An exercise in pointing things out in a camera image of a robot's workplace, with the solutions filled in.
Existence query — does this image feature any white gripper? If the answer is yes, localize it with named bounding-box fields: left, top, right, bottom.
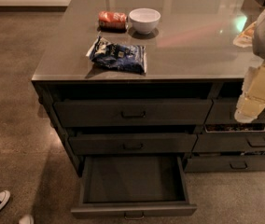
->
left=233, top=22, right=265, bottom=123

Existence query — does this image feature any grey drawer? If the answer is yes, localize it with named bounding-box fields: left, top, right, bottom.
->
left=68, top=133, right=197, bottom=155
left=206, top=98, right=265, bottom=124
left=71, top=155, right=197, bottom=220
left=53, top=99, right=212, bottom=127
left=193, top=124, right=265, bottom=153
left=182, top=155, right=265, bottom=173

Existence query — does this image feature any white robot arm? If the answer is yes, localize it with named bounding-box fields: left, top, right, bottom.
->
left=233, top=9, right=265, bottom=123

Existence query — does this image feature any grey drawer cabinet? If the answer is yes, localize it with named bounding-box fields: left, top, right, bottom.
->
left=33, top=0, right=265, bottom=171

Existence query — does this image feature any white bowl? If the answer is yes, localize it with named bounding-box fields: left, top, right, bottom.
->
left=129, top=8, right=160, bottom=35

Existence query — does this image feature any blue chip bag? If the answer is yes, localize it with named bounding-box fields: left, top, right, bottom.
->
left=86, top=36, right=147, bottom=74

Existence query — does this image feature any orange snack packet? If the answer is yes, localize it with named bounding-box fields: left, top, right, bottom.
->
left=98, top=11, right=127, bottom=30

